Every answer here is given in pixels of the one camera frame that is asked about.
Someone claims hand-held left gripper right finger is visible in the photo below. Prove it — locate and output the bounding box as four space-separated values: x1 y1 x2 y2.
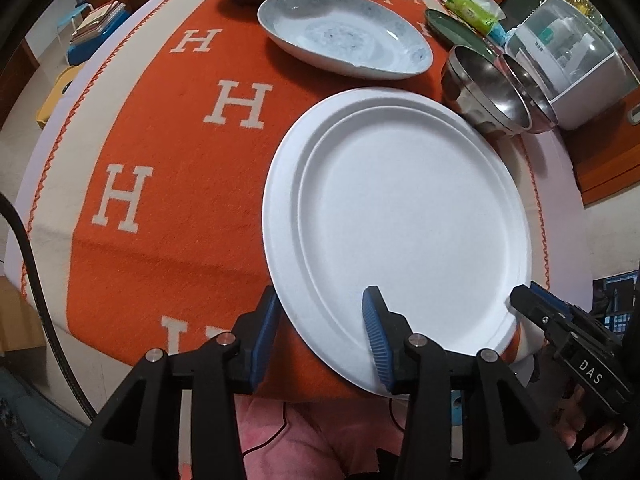
362 285 583 480

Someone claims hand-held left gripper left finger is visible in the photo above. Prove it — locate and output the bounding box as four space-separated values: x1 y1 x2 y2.
57 285 282 480

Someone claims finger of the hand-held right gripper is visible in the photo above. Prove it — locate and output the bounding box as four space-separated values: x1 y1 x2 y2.
530 281 581 317
509 285 557 342

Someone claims white paper plate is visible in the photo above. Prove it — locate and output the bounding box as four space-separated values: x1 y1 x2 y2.
261 87 533 398

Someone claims pink steel bowl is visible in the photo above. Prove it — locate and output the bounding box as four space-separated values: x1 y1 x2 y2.
500 52 558 135

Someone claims orange steel bowl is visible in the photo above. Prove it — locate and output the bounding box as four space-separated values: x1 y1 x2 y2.
440 45 533 136

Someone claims dark green plate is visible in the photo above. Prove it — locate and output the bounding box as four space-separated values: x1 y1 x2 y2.
424 8 501 58

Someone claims person's right hand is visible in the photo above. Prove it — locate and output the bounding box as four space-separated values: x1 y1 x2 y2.
559 385 630 456

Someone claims dark monitor screen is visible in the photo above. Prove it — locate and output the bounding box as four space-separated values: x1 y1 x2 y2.
592 270 640 336

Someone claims pink garment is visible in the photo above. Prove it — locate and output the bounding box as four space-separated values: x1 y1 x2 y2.
235 394 417 480

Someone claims wooden glass-door cabinet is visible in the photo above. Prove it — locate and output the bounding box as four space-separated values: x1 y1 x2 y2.
485 0 640 206

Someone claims orange printed blanket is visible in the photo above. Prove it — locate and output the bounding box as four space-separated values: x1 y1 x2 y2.
15 0 553 401

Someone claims white lidded plastic container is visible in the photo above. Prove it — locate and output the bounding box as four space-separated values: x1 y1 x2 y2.
504 0 638 131

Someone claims cardboard box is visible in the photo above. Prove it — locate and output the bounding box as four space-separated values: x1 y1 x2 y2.
0 279 46 352

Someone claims green tissue packet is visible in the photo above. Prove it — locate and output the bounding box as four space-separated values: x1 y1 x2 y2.
444 0 506 36

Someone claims yellow plastic stool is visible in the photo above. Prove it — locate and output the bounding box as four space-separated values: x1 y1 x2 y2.
35 65 77 129

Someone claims blue plastic stool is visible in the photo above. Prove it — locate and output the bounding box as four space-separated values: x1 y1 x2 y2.
66 22 132 67

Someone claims stack of books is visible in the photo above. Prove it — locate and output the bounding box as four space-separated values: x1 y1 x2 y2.
70 0 127 44

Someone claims light blue stool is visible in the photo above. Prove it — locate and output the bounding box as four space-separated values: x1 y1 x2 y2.
56 4 93 48

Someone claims thick black cable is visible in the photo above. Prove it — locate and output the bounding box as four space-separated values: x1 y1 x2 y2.
0 195 101 423

